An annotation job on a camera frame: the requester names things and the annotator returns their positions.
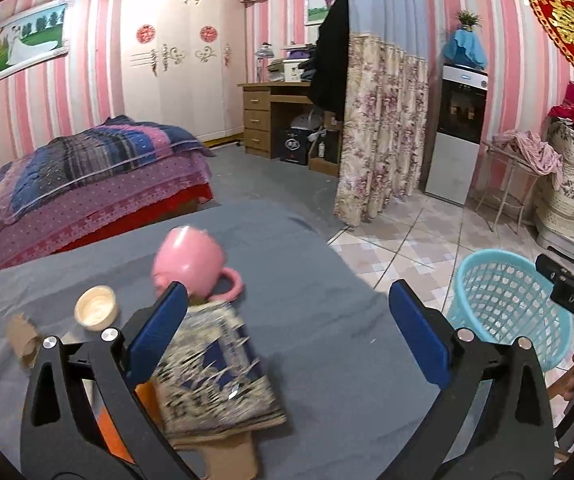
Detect black hanging coat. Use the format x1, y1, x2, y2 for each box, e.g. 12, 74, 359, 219
308, 0, 350, 122

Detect white wardrobe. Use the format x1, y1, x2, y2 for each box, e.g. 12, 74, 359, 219
120, 0, 246, 141

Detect floral curtain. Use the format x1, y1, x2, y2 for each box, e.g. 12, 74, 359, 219
334, 35, 429, 226

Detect orange plastic lid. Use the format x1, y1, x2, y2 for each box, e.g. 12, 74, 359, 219
95, 381, 161, 465

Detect cloth covered furniture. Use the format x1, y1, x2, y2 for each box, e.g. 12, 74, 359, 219
534, 119, 574, 257

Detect white water dispenser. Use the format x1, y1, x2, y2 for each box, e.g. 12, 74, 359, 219
426, 63, 488, 206

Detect wooden desk with drawers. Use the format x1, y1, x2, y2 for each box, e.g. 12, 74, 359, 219
240, 82, 342, 177

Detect black box under desk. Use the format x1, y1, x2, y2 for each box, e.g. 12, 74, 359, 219
279, 128, 311, 166

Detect blue cloth covered pot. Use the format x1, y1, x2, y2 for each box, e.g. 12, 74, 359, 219
443, 10, 488, 70

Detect patterned snack bag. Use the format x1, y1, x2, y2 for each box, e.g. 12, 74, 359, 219
152, 301, 287, 450

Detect framed wedding photo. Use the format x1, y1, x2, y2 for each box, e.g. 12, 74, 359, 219
0, 0, 73, 81

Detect pink clothes on stand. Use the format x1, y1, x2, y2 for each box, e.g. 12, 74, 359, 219
493, 130, 564, 191

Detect small cream bowl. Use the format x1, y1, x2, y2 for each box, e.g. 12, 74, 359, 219
74, 285, 119, 332

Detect desk lamp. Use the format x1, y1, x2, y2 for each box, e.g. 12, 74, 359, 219
254, 42, 275, 82

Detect pink piggy mug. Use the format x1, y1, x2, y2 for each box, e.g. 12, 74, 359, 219
151, 226, 244, 302

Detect brown phone case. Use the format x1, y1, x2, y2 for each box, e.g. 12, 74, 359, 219
177, 431, 260, 480

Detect grey table cloth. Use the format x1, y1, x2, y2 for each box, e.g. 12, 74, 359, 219
0, 200, 438, 479

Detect bed with purple cover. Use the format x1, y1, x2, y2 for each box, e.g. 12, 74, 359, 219
0, 151, 213, 270

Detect striped plaid blanket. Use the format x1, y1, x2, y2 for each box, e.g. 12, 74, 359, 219
0, 115, 213, 230

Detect cardboard tube roll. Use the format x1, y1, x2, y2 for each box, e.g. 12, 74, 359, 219
6, 314, 43, 370

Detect metal stand table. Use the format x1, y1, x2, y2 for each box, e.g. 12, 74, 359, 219
476, 142, 540, 234

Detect light blue plastic basket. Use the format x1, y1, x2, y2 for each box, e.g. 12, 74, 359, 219
445, 249, 573, 372

